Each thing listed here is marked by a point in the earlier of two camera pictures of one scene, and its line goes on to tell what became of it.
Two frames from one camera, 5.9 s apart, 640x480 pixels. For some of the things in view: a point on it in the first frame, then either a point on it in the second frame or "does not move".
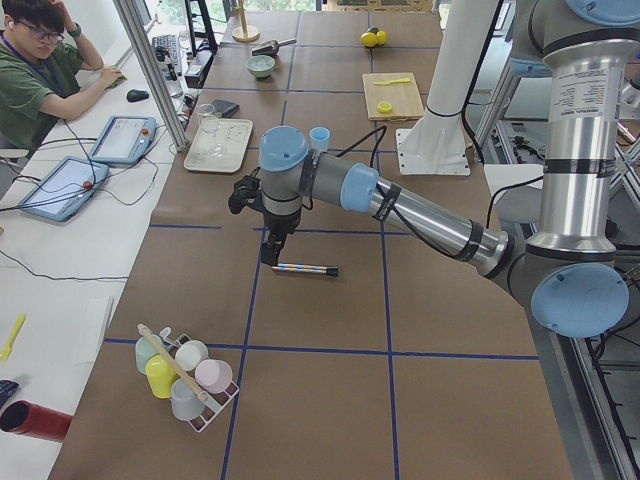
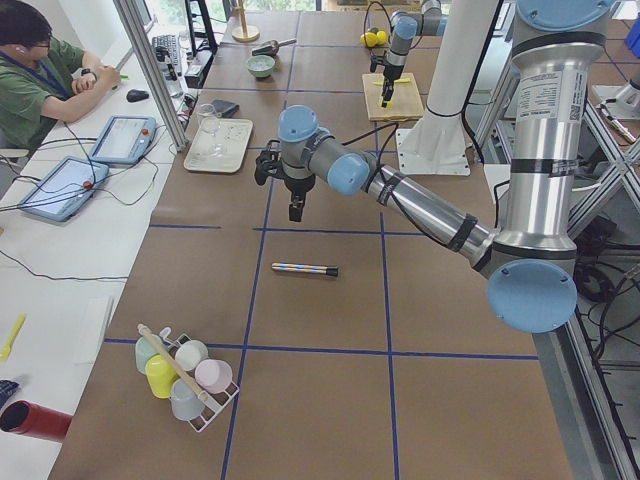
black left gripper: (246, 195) -> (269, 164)
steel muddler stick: (331, 271) does not move
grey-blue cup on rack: (186, 403) does not move
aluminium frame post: (134, 22) does not move
